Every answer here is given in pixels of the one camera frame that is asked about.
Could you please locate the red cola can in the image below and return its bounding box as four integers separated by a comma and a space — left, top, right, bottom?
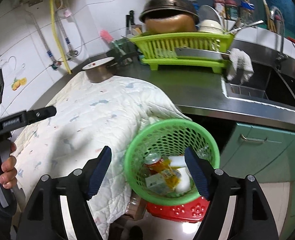
144, 152, 174, 178

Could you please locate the green utensil holder cup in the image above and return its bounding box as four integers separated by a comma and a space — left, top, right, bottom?
111, 37, 137, 65

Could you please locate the pink bottle brush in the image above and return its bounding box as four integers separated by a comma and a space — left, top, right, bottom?
100, 30, 114, 44

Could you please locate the steel kitchen faucet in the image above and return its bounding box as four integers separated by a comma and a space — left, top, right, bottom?
269, 5, 288, 65

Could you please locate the yellow corrugated gas hose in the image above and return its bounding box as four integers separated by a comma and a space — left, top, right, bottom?
49, 0, 73, 75

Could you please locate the green cabinet door with handle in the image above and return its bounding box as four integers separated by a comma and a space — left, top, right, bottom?
220, 123, 295, 183

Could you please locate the white dish rag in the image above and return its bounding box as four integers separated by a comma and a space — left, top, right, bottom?
227, 48, 254, 83

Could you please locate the white quilted patterned cloth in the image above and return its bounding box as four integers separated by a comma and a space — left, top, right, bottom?
14, 72, 184, 239

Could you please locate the brown upturned wok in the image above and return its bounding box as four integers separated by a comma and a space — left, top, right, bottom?
139, 0, 199, 34

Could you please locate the black handled knife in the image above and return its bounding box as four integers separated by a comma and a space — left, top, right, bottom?
126, 10, 135, 36

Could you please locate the steel pot with white lid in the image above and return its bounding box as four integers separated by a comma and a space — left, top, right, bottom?
82, 57, 116, 83

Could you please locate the green mesh trash basket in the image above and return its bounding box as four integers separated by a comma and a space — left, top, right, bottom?
124, 119, 220, 206

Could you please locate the white green milk carton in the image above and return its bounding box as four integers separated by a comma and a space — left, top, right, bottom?
145, 174, 174, 196

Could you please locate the braided steel water hose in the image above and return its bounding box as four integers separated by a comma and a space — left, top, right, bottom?
28, 12, 58, 65

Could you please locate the white bowl in rack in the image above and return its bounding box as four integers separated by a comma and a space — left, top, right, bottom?
198, 20, 223, 34

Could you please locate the white paper cup green drop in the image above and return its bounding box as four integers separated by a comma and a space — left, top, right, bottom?
169, 155, 191, 194

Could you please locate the yellow snack wrapper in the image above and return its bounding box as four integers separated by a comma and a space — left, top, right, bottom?
159, 158, 181, 191

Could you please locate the green plastic dish rack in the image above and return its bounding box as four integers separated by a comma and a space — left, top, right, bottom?
130, 31, 235, 74

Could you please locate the person's left hand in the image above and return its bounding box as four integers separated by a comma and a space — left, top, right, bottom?
0, 142, 17, 189

